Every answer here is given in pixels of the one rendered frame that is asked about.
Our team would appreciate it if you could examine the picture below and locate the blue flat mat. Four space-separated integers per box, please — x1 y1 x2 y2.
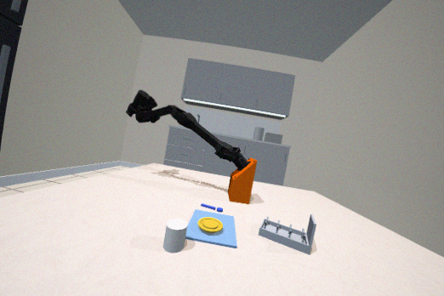
185 209 237 248

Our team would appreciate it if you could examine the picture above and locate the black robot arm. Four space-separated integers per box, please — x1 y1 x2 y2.
126 90 250 171

